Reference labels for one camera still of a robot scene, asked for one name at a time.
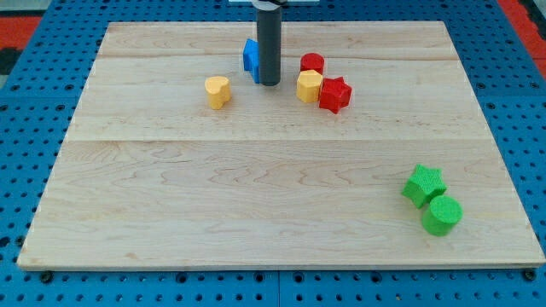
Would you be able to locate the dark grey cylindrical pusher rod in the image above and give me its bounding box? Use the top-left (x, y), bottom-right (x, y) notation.
top-left (256, 4), bottom-right (282, 86)

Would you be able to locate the red circle block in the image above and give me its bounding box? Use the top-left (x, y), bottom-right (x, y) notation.
top-left (299, 53), bottom-right (325, 74)

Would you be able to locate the yellow hexagon block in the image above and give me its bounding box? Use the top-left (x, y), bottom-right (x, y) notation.
top-left (296, 70), bottom-right (323, 103)

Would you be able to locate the green circle block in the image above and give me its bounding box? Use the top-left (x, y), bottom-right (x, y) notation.
top-left (421, 195), bottom-right (463, 236)

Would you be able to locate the blue block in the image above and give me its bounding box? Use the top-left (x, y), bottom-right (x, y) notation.
top-left (243, 38), bottom-right (260, 84)

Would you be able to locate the yellow heart block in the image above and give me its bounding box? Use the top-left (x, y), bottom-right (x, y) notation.
top-left (205, 76), bottom-right (231, 110)

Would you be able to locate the red star block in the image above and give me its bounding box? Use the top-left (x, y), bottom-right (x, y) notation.
top-left (318, 77), bottom-right (352, 114)

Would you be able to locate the light wooden board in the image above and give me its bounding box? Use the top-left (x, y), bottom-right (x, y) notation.
top-left (17, 21), bottom-right (545, 271)

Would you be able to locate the green star block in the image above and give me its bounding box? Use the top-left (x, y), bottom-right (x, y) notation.
top-left (402, 164), bottom-right (447, 209)

